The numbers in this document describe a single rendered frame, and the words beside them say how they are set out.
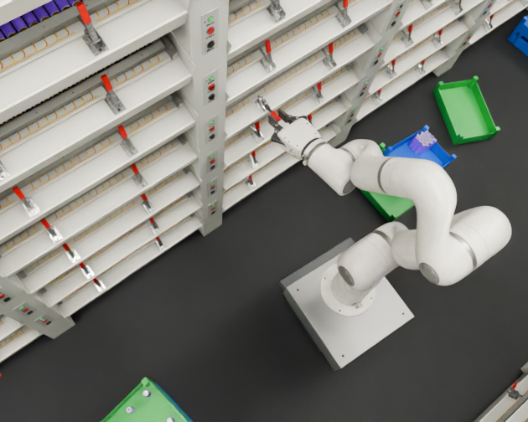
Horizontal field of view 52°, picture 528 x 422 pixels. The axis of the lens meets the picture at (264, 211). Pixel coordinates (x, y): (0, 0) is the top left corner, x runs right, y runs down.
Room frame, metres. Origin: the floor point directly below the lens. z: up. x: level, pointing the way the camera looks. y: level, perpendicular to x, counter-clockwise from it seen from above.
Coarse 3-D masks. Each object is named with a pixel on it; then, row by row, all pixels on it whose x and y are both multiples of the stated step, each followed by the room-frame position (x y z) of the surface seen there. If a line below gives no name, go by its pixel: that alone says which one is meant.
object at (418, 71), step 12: (444, 48) 1.76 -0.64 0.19; (432, 60) 1.70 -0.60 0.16; (444, 60) 1.72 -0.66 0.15; (408, 72) 1.60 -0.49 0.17; (420, 72) 1.61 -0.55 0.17; (396, 84) 1.53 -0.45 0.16; (408, 84) 1.55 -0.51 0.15; (372, 96) 1.43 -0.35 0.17; (384, 96) 1.45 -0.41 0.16; (360, 108) 1.36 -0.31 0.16; (372, 108) 1.38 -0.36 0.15
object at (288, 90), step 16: (352, 32) 1.22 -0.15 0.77; (368, 32) 1.24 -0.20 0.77; (336, 48) 1.15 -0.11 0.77; (352, 48) 1.17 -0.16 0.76; (368, 48) 1.19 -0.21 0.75; (304, 64) 1.06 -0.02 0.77; (320, 64) 1.08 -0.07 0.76; (288, 80) 0.99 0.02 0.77; (304, 80) 1.01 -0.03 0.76; (320, 80) 1.05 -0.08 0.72; (256, 96) 0.91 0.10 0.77; (272, 96) 0.92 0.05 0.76; (288, 96) 0.94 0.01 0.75; (240, 112) 0.84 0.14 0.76; (256, 112) 0.86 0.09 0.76; (240, 128) 0.80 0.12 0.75
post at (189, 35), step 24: (192, 0) 0.68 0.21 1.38; (216, 0) 0.73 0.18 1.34; (192, 24) 0.68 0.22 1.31; (192, 48) 0.68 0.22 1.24; (216, 48) 0.73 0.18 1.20; (192, 96) 0.68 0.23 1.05; (216, 144) 0.73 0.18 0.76; (216, 168) 0.73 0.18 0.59; (216, 192) 0.73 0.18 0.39; (216, 216) 0.73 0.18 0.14
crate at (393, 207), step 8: (384, 144) 1.26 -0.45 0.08; (368, 192) 1.03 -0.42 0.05; (376, 200) 0.99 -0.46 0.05; (384, 200) 1.03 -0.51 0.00; (392, 200) 1.04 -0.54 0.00; (400, 200) 1.04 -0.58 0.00; (408, 200) 1.05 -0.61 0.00; (376, 208) 0.98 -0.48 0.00; (384, 208) 0.96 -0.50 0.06; (392, 208) 1.00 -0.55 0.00; (400, 208) 1.00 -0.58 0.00; (408, 208) 0.99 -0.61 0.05; (384, 216) 0.95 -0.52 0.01; (392, 216) 0.93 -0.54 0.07; (400, 216) 0.97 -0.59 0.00
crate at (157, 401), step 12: (144, 384) 0.05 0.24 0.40; (132, 396) 0.01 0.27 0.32; (144, 396) 0.01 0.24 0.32; (156, 396) 0.02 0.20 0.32; (120, 408) -0.04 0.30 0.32; (144, 408) -0.02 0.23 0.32; (156, 408) -0.01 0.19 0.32; (168, 408) 0.00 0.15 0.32; (108, 420) -0.08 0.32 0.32; (120, 420) -0.07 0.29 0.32; (132, 420) -0.06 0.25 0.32; (144, 420) -0.06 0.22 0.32; (156, 420) -0.05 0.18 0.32; (180, 420) -0.03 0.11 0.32
